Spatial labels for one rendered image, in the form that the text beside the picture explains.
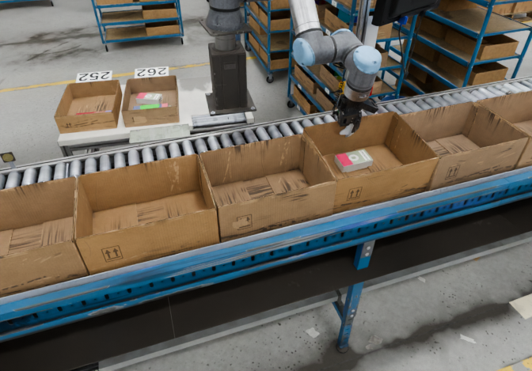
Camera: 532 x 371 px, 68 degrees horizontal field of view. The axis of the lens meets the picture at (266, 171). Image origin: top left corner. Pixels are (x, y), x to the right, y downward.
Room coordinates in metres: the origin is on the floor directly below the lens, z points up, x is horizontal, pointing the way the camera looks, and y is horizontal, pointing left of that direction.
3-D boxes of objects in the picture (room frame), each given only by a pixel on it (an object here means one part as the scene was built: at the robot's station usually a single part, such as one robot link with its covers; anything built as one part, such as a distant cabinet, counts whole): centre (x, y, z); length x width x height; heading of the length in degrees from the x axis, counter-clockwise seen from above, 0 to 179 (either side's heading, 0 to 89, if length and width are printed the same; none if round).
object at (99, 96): (1.91, 0.95, 0.80); 0.38 x 0.28 x 0.10; 11
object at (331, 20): (2.70, -0.61, 0.99); 0.40 x 0.30 x 0.10; 15
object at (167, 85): (1.97, 0.63, 0.80); 0.38 x 0.28 x 0.10; 11
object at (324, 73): (2.70, -0.61, 0.59); 0.40 x 0.30 x 0.10; 16
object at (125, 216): (0.92, 0.38, 0.96); 0.39 x 0.29 x 0.17; 109
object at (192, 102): (2.03, 0.62, 0.74); 1.00 x 0.58 x 0.03; 103
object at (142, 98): (2.03, 0.67, 0.77); 0.13 x 0.07 x 0.04; 84
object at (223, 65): (2.03, 0.21, 0.91); 0.26 x 0.26 x 0.33; 13
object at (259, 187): (1.04, 0.00, 0.96); 0.39 x 0.29 x 0.17; 109
